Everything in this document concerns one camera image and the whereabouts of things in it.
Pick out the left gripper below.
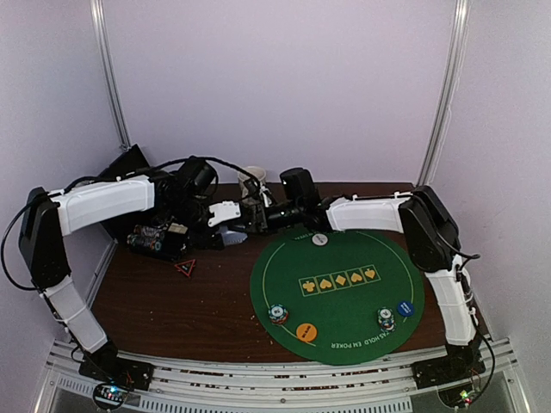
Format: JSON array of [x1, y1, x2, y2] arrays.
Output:
[[164, 194, 226, 250]]

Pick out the white dealer button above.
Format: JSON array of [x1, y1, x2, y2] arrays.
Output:
[[311, 233, 329, 247]]

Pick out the poker chip stack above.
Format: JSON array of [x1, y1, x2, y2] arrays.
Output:
[[268, 304, 289, 325], [377, 307, 396, 332]]

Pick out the orange big blind button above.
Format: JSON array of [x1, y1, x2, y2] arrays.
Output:
[[295, 323, 318, 342]]

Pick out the blue small blind button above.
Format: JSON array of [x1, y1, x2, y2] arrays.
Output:
[[397, 301, 415, 317]]

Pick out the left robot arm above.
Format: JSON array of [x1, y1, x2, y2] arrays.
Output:
[[19, 157, 217, 382]]

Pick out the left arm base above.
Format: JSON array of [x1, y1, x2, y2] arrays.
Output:
[[78, 352, 154, 391]]

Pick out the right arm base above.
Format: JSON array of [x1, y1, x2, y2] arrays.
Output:
[[412, 344, 486, 389]]

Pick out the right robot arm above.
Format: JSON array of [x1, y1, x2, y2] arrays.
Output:
[[257, 168, 481, 380]]

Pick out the black poker chip case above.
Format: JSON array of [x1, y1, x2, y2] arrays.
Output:
[[99, 145, 184, 261]]

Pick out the beige ceramic mug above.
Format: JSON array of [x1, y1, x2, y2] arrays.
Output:
[[238, 166, 267, 206]]

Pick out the red black triangle button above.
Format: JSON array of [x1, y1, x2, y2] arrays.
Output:
[[174, 259, 196, 278]]

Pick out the round green poker mat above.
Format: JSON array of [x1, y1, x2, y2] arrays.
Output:
[[250, 228, 425, 366]]

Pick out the aluminium front rail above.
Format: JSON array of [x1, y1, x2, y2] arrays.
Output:
[[30, 339, 536, 412]]

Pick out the left aluminium frame post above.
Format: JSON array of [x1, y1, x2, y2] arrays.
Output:
[[90, 0, 131, 151]]

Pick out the aluminium frame post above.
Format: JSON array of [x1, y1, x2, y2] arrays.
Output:
[[416, 0, 471, 187], [90, 0, 131, 151]]

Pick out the right aluminium frame post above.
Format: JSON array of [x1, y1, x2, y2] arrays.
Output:
[[416, 0, 471, 187]]

